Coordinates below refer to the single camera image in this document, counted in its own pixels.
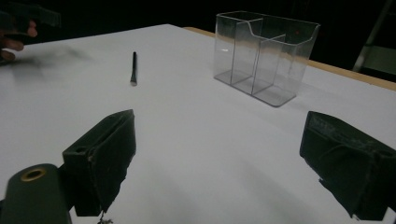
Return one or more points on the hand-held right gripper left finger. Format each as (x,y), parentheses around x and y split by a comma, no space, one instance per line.
(102,155)

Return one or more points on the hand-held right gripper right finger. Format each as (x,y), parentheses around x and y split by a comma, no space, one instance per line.
(348,161)

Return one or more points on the black makeup brush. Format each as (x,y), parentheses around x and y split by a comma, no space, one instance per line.
(134,67)

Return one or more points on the clear acrylic organizer box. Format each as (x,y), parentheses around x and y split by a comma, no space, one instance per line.
(264,59)

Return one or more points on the white table mat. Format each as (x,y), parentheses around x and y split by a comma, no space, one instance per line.
(199,140)

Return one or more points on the white metal stand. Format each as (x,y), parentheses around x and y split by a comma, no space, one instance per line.
(378,57)

